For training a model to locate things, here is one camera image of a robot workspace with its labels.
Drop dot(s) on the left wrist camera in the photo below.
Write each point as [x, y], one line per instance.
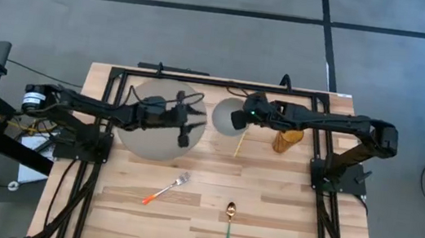
[154, 104]

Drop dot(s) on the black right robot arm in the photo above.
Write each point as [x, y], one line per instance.
[339, 125]

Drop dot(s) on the small grey round bowl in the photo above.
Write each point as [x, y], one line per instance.
[223, 116]

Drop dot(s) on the large grey round plate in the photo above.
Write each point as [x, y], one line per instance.
[151, 148]

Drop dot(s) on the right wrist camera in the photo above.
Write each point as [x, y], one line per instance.
[257, 106]

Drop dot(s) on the black hook clamp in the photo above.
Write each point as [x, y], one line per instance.
[286, 83]

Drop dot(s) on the yellow wooden chopstick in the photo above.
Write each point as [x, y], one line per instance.
[239, 144]

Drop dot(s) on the white round disc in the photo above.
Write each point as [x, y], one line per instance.
[13, 186]

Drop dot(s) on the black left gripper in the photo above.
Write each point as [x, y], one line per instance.
[167, 119]

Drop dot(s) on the black mount bar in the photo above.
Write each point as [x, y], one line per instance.
[174, 69]

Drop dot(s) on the black desk beam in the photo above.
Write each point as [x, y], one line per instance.
[19, 151]

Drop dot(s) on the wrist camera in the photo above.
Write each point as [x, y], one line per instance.
[154, 104]
[257, 106]

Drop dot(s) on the white panel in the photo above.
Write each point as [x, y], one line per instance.
[32, 161]

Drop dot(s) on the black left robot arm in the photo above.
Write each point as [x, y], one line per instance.
[87, 104]

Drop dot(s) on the black aluminium table frame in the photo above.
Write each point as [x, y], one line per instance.
[221, 83]

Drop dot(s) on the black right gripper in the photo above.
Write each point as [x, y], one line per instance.
[239, 119]

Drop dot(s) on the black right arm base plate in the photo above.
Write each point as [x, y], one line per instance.
[348, 182]

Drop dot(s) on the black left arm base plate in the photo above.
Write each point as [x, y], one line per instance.
[68, 151]

